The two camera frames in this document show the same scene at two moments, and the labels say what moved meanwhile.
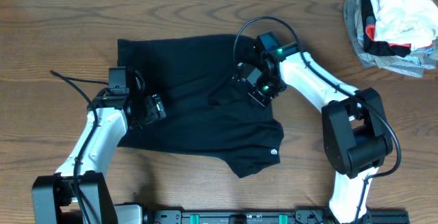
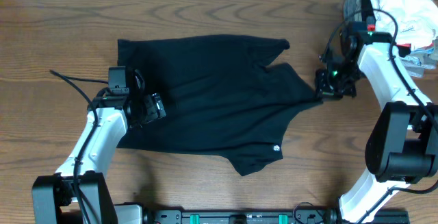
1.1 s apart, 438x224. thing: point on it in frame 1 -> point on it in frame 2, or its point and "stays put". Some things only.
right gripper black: [257, 98] -> [324, 90]
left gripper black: [155, 112] stays put
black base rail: [271, 216] stays put
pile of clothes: [393, 27] stays put
